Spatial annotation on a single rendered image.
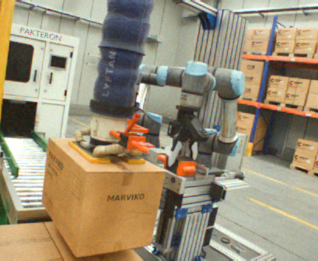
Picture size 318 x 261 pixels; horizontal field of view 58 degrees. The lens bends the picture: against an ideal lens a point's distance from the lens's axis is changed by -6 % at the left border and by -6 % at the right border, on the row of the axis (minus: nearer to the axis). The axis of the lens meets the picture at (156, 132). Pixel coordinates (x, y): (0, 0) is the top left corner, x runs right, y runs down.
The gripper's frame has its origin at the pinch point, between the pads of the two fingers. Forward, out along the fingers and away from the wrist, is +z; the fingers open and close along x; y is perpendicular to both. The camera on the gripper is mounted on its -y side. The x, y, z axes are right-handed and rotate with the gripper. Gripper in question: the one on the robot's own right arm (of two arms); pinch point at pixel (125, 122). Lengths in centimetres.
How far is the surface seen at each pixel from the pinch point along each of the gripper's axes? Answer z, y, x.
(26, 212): 61, -6, -55
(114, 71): -29, 39, -32
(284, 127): 14, -371, 780
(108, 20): -51, 34, -37
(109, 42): -41, 36, -36
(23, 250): 66, 26, -62
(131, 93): -19.4, 39.6, -21.5
